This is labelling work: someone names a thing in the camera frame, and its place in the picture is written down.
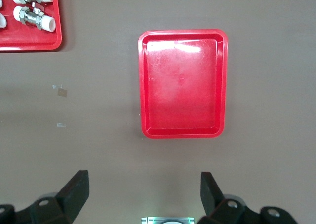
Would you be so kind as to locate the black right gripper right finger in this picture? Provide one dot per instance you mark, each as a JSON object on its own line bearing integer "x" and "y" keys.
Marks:
{"x": 214, "y": 204}

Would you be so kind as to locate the red plastic tray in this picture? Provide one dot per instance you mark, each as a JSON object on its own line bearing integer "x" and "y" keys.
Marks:
{"x": 182, "y": 85}
{"x": 29, "y": 40}

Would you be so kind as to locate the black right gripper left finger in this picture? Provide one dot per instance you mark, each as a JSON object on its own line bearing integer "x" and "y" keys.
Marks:
{"x": 71, "y": 197}

